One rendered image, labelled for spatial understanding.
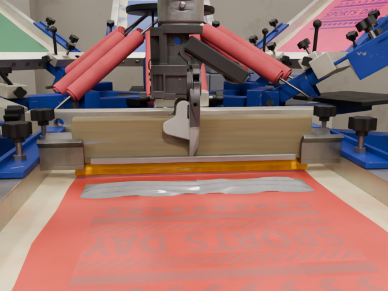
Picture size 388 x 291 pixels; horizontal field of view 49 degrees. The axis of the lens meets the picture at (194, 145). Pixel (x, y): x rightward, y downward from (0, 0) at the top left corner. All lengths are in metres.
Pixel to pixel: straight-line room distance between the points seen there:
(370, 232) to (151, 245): 0.26
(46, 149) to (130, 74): 4.09
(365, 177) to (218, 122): 0.25
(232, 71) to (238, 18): 4.21
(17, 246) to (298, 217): 0.34
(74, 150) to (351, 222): 0.43
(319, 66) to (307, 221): 0.61
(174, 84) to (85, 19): 4.16
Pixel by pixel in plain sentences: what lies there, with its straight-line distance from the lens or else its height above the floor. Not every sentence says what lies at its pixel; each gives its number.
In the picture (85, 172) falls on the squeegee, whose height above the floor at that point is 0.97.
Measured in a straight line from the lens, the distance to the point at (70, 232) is 0.55.
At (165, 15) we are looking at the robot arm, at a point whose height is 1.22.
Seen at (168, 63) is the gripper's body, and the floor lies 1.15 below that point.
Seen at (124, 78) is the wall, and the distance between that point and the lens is 4.80.
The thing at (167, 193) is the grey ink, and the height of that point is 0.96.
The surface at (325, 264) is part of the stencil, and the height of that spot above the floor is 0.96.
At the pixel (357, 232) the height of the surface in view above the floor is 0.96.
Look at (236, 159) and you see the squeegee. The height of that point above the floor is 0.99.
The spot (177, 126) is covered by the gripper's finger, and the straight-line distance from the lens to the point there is 0.70.
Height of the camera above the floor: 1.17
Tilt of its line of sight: 12 degrees down
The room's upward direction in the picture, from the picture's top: straight up
